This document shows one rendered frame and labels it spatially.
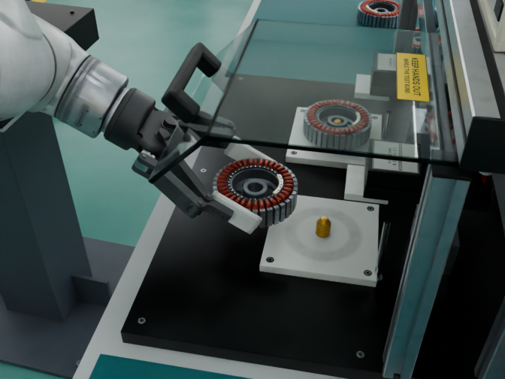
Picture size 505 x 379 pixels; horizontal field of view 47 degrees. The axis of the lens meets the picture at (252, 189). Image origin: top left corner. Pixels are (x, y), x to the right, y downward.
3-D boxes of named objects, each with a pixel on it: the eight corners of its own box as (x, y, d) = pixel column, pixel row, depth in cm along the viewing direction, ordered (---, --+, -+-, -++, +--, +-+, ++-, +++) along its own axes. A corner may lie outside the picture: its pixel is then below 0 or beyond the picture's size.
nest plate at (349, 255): (259, 271, 76) (259, 265, 75) (276, 198, 87) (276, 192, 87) (376, 287, 74) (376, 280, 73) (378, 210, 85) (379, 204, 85)
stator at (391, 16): (385, 8, 148) (388, -6, 146) (412, 25, 140) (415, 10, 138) (347, 16, 144) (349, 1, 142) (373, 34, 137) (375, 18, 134)
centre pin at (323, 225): (315, 237, 79) (316, 222, 78) (316, 227, 81) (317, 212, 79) (329, 238, 79) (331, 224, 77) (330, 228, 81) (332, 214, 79)
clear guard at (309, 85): (148, 183, 53) (140, 128, 49) (211, 62, 71) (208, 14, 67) (527, 229, 48) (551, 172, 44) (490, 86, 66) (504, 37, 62)
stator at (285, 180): (204, 224, 75) (203, 202, 73) (223, 171, 84) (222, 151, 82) (290, 235, 74) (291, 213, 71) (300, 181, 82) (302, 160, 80)
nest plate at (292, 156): (285, 162, 94) (285, 156, 94) (297, 113, 106) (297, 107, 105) (379, 172, 92) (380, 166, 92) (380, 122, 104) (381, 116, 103)
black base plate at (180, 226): (122, 343, 70) (119, 331, 69) (233, 83, 119) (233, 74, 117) (533, 409, 63) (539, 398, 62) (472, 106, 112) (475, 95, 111)
